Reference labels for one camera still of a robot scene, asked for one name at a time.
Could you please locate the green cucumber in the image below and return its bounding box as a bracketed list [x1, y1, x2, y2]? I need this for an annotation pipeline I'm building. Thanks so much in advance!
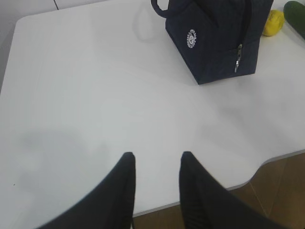
[284, 0, 305, 39]

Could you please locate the navy blue fabric lunch bag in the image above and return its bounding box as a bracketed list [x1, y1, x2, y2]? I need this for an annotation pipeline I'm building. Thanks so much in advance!
[151, 0, 273, 84]

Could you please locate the yellow lemon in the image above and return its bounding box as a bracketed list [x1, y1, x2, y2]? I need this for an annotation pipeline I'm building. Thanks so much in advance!
[263, 10, 285, 36]

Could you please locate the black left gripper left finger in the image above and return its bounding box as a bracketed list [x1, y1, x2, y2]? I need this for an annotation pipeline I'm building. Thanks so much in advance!
[40, 152, 135, 229]

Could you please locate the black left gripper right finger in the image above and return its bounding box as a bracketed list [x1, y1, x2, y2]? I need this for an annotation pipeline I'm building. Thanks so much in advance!
[180, 152, 282, 229]

